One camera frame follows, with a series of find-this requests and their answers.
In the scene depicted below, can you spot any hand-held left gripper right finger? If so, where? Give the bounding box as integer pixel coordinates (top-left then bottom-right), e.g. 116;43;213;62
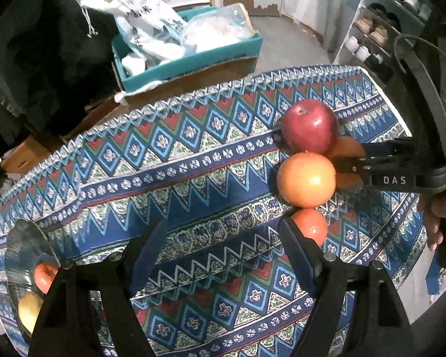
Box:
280;216;411;357

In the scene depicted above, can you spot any small cardboard box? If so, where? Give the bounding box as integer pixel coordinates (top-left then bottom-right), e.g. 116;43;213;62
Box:
2;97;131;173

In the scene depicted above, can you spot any blue patterned tablecloth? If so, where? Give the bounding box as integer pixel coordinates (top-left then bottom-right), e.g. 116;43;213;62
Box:
0;65;428;357

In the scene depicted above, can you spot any white floral bag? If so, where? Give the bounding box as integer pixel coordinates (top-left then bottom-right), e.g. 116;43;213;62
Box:
64;0;188;71

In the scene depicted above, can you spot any clear plastic bag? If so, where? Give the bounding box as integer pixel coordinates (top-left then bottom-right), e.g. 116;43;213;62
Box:
180;3;254;53

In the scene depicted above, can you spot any clear glass bowl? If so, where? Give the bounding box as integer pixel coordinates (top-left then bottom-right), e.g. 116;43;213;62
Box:
4;219;65;346

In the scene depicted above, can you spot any reddish tangerine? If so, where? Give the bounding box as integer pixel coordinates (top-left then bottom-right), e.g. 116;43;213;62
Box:
292;208;328;247

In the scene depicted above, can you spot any teal box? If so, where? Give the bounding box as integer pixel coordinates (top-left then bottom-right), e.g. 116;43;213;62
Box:
111;5;264;90

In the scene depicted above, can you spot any large cardboard box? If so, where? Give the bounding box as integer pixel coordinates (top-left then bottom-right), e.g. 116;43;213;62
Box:
111;54;259;110

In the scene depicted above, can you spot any yellow apple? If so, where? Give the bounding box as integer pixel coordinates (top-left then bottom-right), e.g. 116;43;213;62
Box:
18;292;45;333

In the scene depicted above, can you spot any red apple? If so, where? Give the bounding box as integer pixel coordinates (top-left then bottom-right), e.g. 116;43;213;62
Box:
281;100;340;156

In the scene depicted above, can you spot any large orange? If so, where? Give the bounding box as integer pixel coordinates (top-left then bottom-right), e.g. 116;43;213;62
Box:
277;152;337;208

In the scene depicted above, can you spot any person's right hand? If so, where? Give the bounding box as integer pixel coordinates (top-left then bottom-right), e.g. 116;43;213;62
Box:
418;192;446;252

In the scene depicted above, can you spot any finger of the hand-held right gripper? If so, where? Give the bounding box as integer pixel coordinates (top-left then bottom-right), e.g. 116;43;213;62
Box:
334;156;376;191
360;137;417;160

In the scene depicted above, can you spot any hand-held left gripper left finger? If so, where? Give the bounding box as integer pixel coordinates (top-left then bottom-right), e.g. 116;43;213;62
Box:
28;217;169;357

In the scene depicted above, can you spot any grey shoe rack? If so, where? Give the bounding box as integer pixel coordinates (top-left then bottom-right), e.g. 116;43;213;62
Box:
332;0;432;82

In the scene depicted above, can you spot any black cable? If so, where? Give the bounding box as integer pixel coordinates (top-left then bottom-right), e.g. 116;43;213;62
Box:
392;34;446;79

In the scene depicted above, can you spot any small tangerine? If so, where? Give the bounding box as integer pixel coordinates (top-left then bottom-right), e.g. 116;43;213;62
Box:
34;263;59;294

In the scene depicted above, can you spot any black hooded coat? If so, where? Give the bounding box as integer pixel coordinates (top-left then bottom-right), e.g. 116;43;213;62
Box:
0;0;120;145

